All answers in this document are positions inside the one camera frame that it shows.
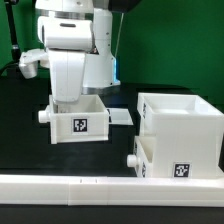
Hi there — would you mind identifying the white fiducial marker board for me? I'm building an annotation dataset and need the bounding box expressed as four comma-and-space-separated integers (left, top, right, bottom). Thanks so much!
108, 108, 133, 125

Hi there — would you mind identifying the white front drawer tray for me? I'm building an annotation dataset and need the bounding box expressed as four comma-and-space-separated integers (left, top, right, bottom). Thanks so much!
127, 136, 156, 178

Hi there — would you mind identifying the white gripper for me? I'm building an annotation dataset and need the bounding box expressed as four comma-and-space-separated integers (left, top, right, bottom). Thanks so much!
48, 50, 86, 103

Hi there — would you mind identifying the white drawer tray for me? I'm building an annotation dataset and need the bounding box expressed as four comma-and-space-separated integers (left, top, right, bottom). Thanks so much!
38, 95, 109, 144
127, 136, 156, 178

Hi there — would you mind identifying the white L-shaped table fence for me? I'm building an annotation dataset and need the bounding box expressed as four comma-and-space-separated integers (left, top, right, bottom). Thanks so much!
0, 168, 224, 208

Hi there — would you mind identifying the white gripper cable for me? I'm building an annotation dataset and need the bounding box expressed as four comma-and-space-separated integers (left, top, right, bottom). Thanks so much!
114, 12, 125, 59

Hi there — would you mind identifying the white drawer cabinet box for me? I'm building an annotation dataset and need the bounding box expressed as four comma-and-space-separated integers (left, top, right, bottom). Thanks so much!
137, 93, 224, 179

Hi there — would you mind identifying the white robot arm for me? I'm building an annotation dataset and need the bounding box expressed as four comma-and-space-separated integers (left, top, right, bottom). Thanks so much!
35, 0, 142, 104

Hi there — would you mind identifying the black camera stand pole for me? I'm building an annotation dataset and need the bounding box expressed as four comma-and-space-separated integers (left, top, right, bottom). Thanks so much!
0, 0, 21, 77

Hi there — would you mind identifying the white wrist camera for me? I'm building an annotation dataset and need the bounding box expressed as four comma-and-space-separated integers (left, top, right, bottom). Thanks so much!
19, 49, 49, 79

